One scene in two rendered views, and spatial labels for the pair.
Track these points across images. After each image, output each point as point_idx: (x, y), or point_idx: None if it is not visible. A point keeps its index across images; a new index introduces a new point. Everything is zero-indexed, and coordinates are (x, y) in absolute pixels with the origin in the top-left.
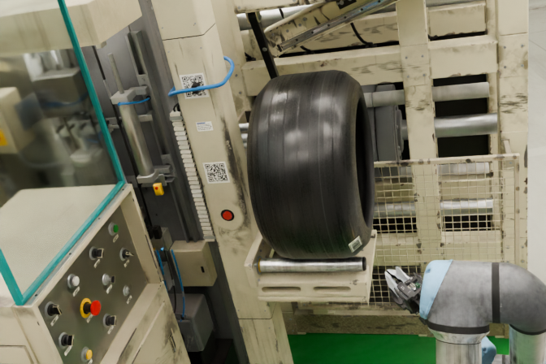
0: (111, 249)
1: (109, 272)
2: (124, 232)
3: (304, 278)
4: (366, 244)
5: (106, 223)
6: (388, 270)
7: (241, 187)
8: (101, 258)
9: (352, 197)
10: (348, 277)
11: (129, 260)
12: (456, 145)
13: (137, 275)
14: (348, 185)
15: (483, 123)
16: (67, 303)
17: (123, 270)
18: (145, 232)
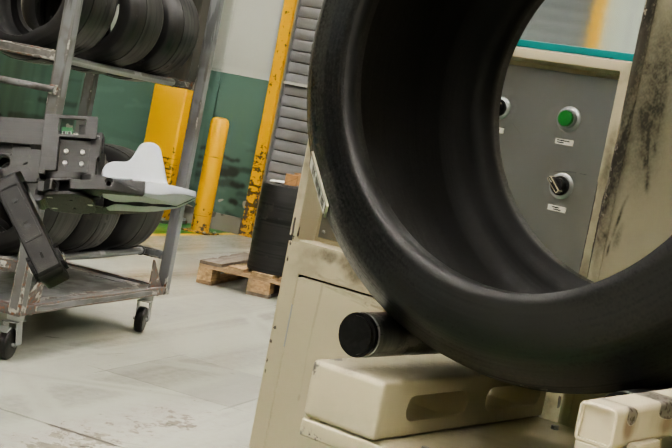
0: (541, 146)
1: (507, 172)
2: (594, 158)
3: (434, 357)
4: (355, 248)
5: (564, 98)
6: (191, 190)
7: (627, 134)
8: (508, 133)
9: (323, 9)
10: (363, 362)
11: (567, 213)
12: None
13: (565, 261)
14: None
15: None
16: None
17: (541, 209)
18: (600, 179)
